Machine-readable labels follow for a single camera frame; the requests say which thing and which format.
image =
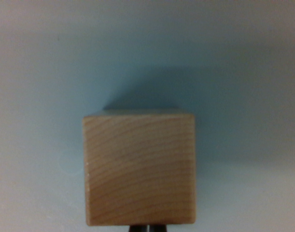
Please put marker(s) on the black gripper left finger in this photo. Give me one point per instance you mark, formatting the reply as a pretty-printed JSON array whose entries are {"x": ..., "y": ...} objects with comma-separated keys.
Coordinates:
[{"x": 137, "y": 229}]

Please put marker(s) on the light blue plastic bin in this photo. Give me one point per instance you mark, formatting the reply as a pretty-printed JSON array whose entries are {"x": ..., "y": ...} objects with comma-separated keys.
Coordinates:
[{"x": 147, "y": 53}]

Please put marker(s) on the light wooden cube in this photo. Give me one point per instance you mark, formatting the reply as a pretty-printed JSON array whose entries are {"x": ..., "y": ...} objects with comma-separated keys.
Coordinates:
[{"x": 140, "y": 169}]

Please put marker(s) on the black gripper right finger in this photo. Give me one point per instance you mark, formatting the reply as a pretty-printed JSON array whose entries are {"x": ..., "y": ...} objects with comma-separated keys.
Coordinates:
[{"x": 158, "y": 228}]

